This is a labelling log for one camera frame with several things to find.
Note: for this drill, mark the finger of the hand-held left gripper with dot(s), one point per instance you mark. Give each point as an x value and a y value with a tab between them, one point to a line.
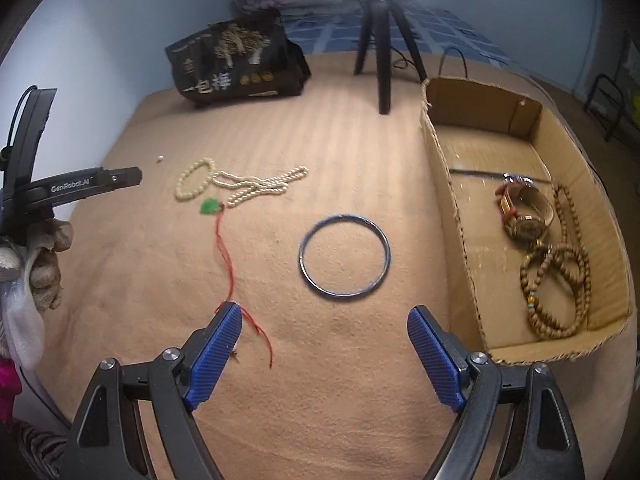
122	177

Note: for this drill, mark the person's left hand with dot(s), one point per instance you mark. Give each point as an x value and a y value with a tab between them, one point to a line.
45	265

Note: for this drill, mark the pink garment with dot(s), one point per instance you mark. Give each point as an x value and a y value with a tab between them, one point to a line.
7	385

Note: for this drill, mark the blue bangle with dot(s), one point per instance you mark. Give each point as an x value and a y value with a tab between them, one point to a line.
301	257

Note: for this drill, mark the black clothes rack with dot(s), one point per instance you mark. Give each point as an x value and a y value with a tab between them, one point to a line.
592	91

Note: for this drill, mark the blue checkered bed sheet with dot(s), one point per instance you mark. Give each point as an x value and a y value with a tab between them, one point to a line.
435	25

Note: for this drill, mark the striped cloth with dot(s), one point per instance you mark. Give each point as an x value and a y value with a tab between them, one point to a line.
40	450

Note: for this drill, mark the black tripod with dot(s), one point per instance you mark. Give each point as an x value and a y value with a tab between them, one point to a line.
383	60

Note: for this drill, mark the black printed bag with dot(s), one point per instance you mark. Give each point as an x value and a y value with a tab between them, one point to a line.
225	70

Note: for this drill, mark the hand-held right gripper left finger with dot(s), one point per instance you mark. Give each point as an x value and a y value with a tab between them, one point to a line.
215	355

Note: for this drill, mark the cardboard box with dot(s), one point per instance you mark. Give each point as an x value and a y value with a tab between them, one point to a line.
480	150

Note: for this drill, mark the gold wristwatch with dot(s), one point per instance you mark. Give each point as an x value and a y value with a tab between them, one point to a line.
527	225

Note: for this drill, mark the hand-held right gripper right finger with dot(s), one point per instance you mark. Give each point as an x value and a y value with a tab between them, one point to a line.
435	355

